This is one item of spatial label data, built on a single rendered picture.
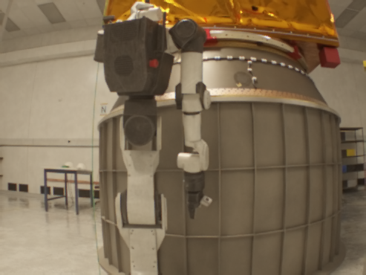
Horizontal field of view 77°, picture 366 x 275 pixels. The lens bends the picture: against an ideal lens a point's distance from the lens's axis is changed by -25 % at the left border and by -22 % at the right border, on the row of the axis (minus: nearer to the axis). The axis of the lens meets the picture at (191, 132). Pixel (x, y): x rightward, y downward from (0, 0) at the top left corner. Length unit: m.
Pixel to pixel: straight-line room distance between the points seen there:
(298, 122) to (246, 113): 0.36
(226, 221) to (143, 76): 0.90
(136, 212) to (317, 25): 1.96
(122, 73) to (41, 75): 7.93
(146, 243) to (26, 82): 8.44
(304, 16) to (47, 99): 7.51
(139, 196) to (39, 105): 7.74
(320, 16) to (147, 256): 2.17
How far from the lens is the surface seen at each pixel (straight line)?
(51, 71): 8.84
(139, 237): 1.11
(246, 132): 1.58
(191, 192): 1.25
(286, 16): 2.31
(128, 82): 1.10
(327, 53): 2.41
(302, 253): 1.84
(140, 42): 1.06
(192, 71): 1.11
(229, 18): 2.17
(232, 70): 1.78
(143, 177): 1.12
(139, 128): 1.03
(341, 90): 9.21
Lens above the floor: 0.74
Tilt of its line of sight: 9 degrees up
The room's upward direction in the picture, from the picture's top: 1 degrees counter-clockwise
